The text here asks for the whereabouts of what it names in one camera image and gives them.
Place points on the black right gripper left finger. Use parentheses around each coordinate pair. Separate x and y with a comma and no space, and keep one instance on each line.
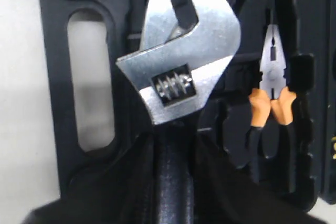
(126,191)

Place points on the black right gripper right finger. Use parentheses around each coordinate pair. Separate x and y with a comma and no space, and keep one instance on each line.
(222,194)

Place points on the chrome adjustable wrench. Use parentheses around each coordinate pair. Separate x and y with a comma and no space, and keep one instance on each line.
(174,72)

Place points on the black plastic tool case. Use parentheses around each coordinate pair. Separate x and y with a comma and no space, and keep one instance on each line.
(307,29)

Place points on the orange handled combination pliers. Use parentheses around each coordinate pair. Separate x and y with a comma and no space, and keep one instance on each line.
(272,96)

